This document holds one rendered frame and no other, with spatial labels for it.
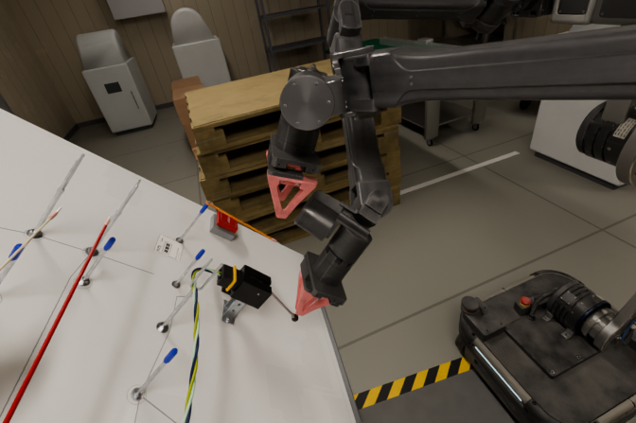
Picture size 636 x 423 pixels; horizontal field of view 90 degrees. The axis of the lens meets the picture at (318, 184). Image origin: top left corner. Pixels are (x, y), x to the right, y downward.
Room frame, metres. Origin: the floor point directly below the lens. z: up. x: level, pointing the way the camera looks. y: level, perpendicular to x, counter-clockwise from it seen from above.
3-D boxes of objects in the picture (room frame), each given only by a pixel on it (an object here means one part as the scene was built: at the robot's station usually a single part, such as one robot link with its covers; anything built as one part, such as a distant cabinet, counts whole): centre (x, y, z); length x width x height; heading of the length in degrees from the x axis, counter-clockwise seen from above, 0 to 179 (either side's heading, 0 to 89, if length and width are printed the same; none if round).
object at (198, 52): (5.64, 1.53, 0.75); 0.74 x 0.63 x 1.51; 106
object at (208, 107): (2.27, 0.14, 0.49); 1.39 x 0.96 x 0.99; 106
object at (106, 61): (5.14, 2.72, 0.70); 0.69 x 0.59 x 1.40; 13
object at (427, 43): (3.94, -1.12, 0.42); 2.31 x 0.91 x 0.84; 17
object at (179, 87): (4.13, 1.19, 0.35); 1.25 x 0.85 x 0.70; 14
